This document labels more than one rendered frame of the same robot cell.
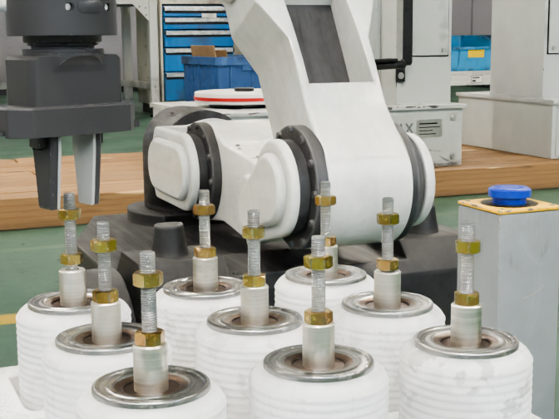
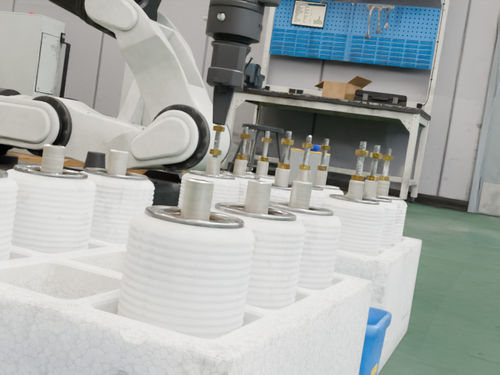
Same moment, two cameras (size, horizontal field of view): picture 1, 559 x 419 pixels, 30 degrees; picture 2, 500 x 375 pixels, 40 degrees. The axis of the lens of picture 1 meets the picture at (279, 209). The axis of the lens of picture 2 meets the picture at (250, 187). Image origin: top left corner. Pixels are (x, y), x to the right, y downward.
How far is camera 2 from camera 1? 0.96 m
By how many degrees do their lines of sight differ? 47
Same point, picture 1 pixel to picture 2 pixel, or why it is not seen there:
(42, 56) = (242, 47)
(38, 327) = (220, 184)
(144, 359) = (361, 186)
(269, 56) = (152, 65)
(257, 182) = (161, 132)
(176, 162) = (38, 118)
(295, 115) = (177, 99)
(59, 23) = (255, 33)
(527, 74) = not seen: hidden behind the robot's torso
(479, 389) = (402, 211)
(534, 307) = not seen: hidden behind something
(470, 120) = not seen: outside the picture
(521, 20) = (16, 68)
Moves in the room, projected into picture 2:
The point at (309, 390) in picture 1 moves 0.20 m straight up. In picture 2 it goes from (388, 204) to (408, 80)
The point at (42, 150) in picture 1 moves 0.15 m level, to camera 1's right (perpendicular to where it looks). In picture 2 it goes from (225, 94) to (287, 106)
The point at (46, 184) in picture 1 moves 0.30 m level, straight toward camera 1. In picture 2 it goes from (224, 111) to (407, 135)
